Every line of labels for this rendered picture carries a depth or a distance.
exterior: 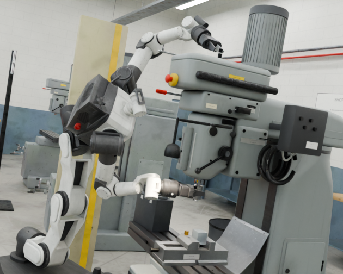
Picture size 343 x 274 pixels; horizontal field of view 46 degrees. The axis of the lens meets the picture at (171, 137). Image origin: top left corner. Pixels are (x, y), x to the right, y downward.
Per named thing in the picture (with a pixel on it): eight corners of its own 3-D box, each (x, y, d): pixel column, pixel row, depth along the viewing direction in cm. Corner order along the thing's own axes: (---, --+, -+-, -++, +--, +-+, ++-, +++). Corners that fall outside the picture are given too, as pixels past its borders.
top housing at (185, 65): (187, 86, 180) (193, 50, 179) (162, 86, 203) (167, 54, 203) (270, 103, 201) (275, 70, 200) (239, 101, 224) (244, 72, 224)
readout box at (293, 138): (289, 152, 178) (298, 105, 177) (276, 149, 186) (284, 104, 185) (323, 157, 187) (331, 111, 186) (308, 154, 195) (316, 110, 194)
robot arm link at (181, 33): (194, 27, 213) (172, 34, 220) (202, 37, 219) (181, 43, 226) (195, 17, 215) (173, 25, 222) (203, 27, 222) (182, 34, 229)
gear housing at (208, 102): (201, 112, 186) (204, 90, 185) (177, 109, 207) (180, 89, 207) (259, 122, 201) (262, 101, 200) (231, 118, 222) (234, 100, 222)
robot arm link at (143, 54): (152, 48, 241) (135, 78, 232) (139, 32, 232) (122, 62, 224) (166, 47, 233) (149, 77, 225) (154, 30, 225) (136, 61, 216)
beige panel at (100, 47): (38, 292, 332) (80, 9, 320) (32, 272, 368) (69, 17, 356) (100, 288, 355) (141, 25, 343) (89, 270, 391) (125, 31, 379)
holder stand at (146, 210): (151, 232, 232) (157, 198, 231) (133, 220, 250) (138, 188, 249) (169, 231, 239) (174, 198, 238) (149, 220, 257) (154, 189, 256)
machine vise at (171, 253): (163, 266, 183) (166, 242, 183) (151, 253, 197) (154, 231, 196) (228, 265, 198) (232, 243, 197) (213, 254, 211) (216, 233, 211)
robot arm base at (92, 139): (88, 160, 191) (91, 141, 185) (89, 144, 201) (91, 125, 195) (120, 163, 194) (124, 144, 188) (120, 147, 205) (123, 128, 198)
